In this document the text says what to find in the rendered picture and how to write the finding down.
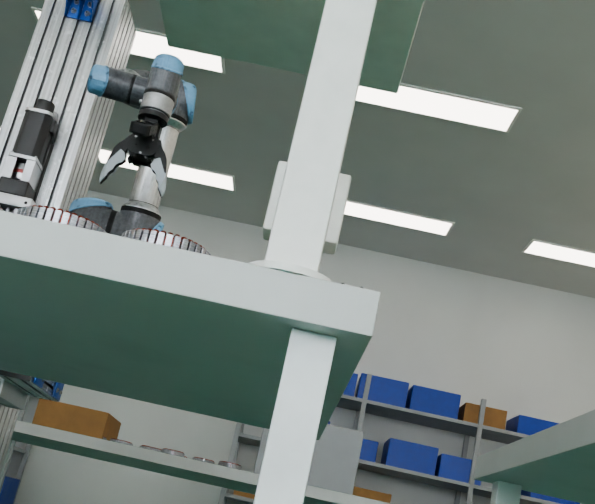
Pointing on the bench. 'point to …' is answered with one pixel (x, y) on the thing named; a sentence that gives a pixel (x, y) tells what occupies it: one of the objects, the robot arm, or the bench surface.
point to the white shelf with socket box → (323, 112)
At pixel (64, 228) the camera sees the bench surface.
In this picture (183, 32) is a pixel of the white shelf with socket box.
